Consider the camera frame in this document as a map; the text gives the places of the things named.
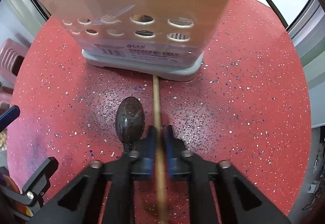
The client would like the bamboo chopstick three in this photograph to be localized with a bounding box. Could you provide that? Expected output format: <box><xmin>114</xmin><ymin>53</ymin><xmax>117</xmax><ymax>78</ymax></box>
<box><xmin>153</xmin><ymin>75</ymin><xmax>168</xmax><ymax>223</ymax></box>

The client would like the dark spoon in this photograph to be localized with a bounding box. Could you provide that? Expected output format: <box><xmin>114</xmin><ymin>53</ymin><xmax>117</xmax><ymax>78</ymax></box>
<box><xmin>115</xmin><ymin>96</ymin><xmax>145</xmax><ymax>153</ymax></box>

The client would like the beige utensil holder caddy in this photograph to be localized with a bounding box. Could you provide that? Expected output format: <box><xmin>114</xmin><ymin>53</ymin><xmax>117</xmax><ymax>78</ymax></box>
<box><xmin>39</xmin><ymin>0</ymin><xmax>229</xmax><ymax>82</ymax></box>

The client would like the pink plastic stool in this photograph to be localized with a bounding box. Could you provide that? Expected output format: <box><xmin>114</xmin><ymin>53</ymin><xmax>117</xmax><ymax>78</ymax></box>
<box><xmin>1</xmin><ymin>38</ymin><xmax>28</xmax><ymax>84</ymax></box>

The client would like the left human hand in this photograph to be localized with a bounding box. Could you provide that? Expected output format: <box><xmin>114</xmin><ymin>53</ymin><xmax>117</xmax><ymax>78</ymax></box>
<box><xmin>0</xmin><ymin>129</ymin><xmax>7</xmax><ymax>151</ymax></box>

